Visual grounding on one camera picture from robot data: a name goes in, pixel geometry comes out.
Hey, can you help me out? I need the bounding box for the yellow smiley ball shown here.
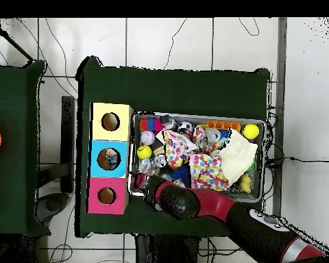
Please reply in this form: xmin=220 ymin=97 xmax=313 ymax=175
xmin=136 ymin=145 xmax=153 ymax=160

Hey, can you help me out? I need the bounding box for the yellow rubber duck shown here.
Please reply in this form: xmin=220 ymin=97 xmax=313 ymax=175
xmin=239 ymin=174 xmax=253 ymax=194

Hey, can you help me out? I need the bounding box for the green covered side table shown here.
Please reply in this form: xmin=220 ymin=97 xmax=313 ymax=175
xmin=0 ymin=60 xmax=47 ymax=236

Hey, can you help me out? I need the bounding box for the grey floor stand base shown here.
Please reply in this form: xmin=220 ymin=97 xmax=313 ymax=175
xmin=35 ymin=163 xmax=72 ymax=223

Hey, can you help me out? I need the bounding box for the crushed silver can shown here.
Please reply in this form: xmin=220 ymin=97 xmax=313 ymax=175
xmin=204 ymin=127 xmax=223 ymax=145

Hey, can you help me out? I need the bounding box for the shallow clear bin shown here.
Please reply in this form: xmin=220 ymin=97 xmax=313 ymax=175
xmin=127 ymin=111 xmax=267 ymax=203

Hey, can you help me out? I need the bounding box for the wooden box with three holes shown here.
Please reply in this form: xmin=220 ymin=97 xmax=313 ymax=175
xmin=87 ymin=102 xmax=134 ymax=216

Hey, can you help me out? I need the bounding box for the black flat panel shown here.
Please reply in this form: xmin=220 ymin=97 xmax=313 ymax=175
xmin=60 ymin=95 xmax=77 ymax=194

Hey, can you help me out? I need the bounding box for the rainbow spiky toy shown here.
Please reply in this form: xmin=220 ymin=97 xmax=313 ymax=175
xmin=140 ymin=118 xmax=165 ymax=134

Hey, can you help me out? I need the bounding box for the cream muslin cloth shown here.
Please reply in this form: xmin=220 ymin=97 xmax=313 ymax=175
xmin=219 ymin=128 xmax=259 ymax=184

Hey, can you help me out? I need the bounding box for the black and white soccer ball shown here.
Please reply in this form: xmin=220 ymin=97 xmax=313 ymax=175
xmin=178 ymin=120 xmax=194 ymax=136

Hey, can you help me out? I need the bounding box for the black floor cable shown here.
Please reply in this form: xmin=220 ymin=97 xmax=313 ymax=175
xmin=265 ymin=155 xmax=329 ymax=169

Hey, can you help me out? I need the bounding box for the white baseball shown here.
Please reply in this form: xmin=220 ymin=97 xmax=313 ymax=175
xmin=141 ymin=130 xmax=156 ymax=146

